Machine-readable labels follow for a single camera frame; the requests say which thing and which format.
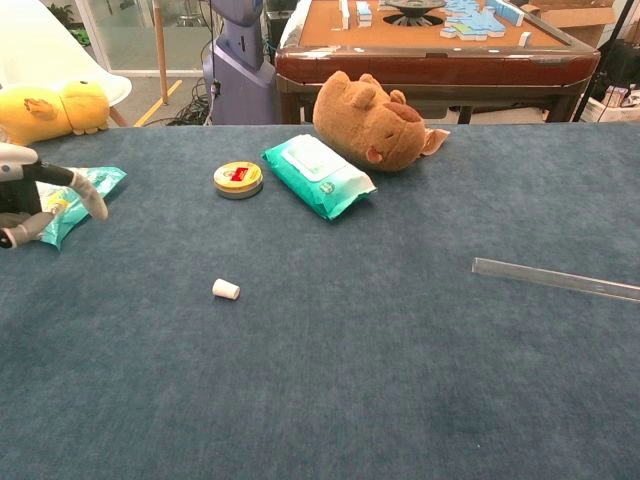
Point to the blue mahjong tile pile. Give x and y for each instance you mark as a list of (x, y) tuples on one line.
[(470, 25)]

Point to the cardboard box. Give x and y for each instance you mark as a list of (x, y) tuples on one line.
[(575, 20)]

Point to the yellow duck plush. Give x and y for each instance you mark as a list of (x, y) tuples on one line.
[(45, 112)]

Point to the clear plastic tube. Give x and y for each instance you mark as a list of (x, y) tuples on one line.
[(550, 277)]

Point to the brown mahjong table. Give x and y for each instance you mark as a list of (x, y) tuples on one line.
[(425, 65)]

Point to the round yellow tin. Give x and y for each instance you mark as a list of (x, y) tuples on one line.
[(238, 176)]

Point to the blue grey machine base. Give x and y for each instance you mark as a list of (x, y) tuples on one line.
[(240, 85)]

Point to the wooden pole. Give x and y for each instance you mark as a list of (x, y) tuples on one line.
[(160, 50)]

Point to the teal wet wipes pack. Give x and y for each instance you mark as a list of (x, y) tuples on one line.
[(320, 175)]

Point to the blue mahjong tile row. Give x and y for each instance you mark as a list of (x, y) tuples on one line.
[(507, 12)]

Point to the white chair wooden legs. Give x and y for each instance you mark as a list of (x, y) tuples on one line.
[(30, 45)]

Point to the white blue mahjong tile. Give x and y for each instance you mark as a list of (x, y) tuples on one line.
[(525, 39)]

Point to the teal snack bag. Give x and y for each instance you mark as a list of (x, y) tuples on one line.
[(62, 220)]

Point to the white packaging pile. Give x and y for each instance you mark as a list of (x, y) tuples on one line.
[(615, 102)]

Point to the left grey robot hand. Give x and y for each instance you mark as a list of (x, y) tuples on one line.
[(20, 192)]

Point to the transparent snack packet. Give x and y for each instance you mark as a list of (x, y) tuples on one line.
[(436, 140)]

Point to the black tripod stand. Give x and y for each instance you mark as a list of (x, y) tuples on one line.
[(584, 102)]

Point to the brown capybara plush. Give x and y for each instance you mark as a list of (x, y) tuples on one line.
[(360, 125)]

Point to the blue felt table mat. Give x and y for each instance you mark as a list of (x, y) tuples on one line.
[(350, 375)]

